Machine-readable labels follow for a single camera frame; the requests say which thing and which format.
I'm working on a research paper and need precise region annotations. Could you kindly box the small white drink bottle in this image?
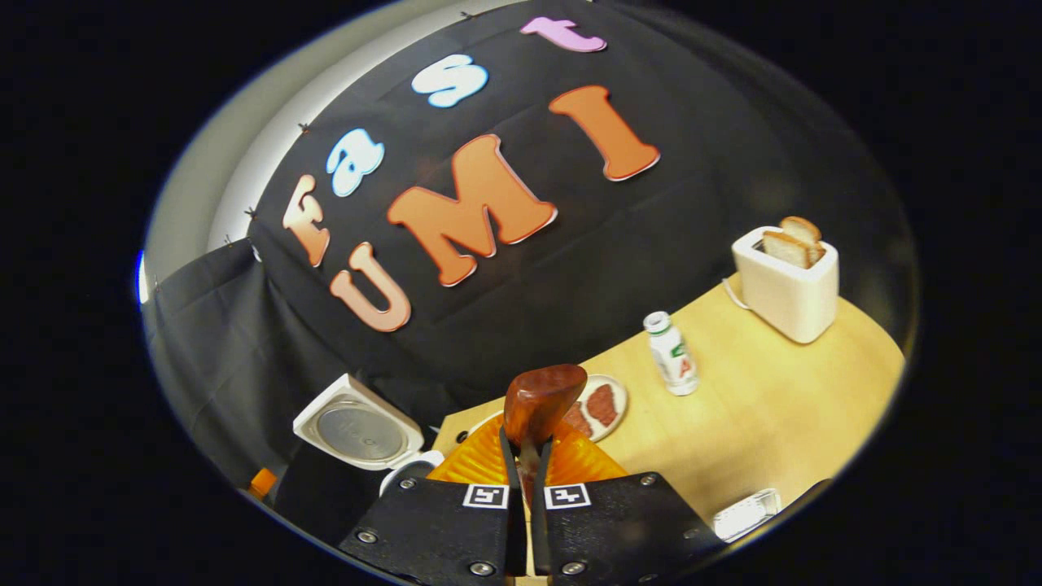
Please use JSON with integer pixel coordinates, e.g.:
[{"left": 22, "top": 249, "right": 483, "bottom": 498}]
[{"left": 643, "top": 311, "right": 701, "bottom": 397}]

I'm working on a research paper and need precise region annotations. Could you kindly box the brown wooden spoon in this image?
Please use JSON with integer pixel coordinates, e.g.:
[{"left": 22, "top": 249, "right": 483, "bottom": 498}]
[{"left": 502, "top": 364, "right": 589, "bottom": 505}]

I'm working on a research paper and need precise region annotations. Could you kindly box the round white plate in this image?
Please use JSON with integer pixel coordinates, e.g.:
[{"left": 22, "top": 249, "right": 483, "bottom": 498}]
[{"left": 468, "top": 374, "right": 629, "bottom": 444}]

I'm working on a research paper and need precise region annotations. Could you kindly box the white rice cooker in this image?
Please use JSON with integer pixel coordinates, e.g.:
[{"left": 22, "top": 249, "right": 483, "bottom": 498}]
[{"left": 291, "top": 373, "right": 447, "bottom": 497}]

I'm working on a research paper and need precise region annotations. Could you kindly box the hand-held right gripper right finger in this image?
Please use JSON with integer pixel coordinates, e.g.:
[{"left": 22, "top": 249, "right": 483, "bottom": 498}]
[{"left": 533, "top": 423, "right": 725, "bottom": 585}]

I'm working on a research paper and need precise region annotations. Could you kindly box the clear chopstick holder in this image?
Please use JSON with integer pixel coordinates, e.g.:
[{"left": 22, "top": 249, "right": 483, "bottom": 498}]
[{"left": 713, "top": 488, "right": 784, "bottom": 544}]

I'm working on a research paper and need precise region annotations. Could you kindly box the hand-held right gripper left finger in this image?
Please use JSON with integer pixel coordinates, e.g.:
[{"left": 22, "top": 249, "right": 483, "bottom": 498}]
[{"left": 338, "top": 411, "right": 528, "bottom": 583}]

